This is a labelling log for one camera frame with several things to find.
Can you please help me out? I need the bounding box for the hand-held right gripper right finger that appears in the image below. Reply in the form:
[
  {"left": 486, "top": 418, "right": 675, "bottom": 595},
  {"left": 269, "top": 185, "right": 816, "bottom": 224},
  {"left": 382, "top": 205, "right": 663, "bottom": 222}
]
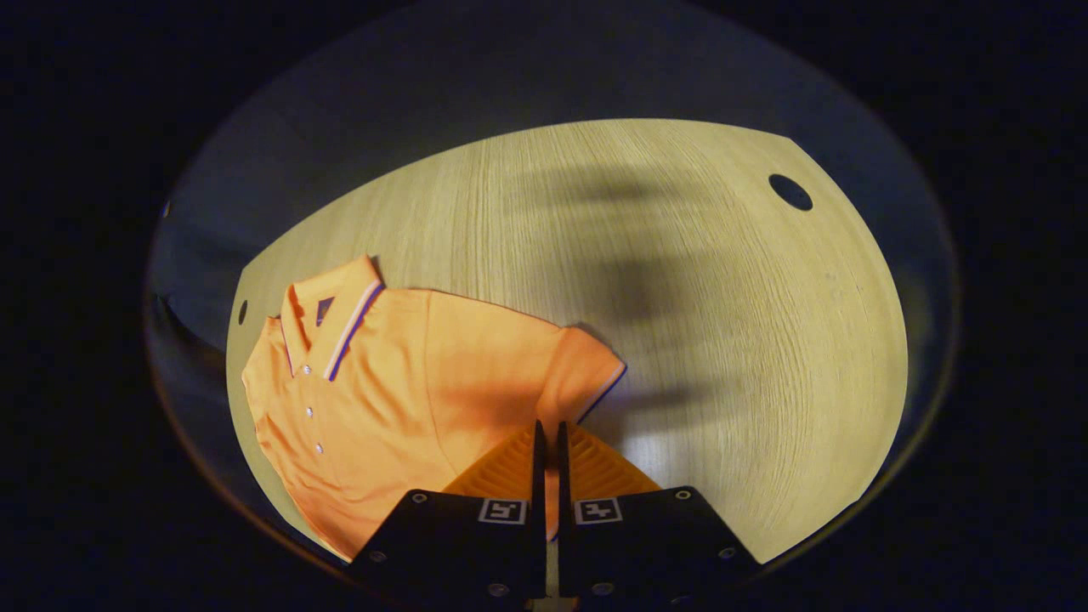
[{"left": 557, "top": 420, "right": 762, "bottom": 609}]

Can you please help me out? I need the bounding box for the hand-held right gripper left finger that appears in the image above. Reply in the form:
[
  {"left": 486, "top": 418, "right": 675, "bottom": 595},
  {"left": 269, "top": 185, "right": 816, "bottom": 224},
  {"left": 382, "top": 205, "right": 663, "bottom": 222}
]
[{"left": 348, "top": 420, "right": 547, "bottom": 609}]

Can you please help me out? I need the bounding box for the orange polo T-shirt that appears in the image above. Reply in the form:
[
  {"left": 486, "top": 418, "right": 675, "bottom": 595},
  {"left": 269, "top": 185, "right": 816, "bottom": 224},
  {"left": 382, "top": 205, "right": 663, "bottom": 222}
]
[{"left": 241, "top": 255, "right": 627, "bottom": 562}]

